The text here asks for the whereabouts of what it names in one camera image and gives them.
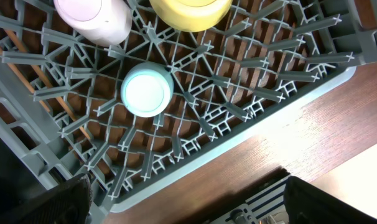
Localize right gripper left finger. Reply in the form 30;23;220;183
0;174;92;224

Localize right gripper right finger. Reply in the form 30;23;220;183
283;176;377;224

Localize blue plastic cup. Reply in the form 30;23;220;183
121;62;174;118

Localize wooden chopstick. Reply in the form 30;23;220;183
0;2;93;141
0;46;50;112

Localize pink plastic cup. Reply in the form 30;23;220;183
54;0;132;47

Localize yellow plastic bowl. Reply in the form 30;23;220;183
149;0;233;32

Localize grey dishwasher rack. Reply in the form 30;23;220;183
0;1;377;223

